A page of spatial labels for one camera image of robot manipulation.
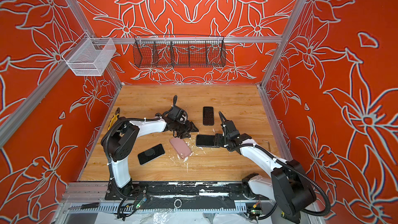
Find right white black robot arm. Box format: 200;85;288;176
215;112;331;224

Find yellow black pliers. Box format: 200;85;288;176
107;107;120;130

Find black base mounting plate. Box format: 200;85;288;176
120;181;274;200

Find clear plastic bin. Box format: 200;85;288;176
62;37;116;76

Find pink phone case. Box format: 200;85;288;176
170;138;192;159

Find grey slotted cable duct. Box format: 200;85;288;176
67;199;258;214

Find black wire basket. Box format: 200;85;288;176
133;35;227;68

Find black phone case with holes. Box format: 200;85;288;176
196;134;217;148

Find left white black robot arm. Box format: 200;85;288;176
101;95;199;199

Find black phone near left base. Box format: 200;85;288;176
137;144;165;166

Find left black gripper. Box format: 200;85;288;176
174;120;199;138

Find black screwdriver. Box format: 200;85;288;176
68;202;100;210

